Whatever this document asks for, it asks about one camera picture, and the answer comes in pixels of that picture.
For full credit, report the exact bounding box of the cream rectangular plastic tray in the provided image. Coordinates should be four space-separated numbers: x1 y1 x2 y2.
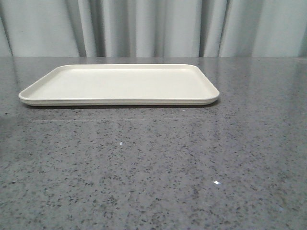
19 64 220 106

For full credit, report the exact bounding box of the grey-white pleated curtain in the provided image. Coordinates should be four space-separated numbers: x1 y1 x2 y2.
0 0 307 58

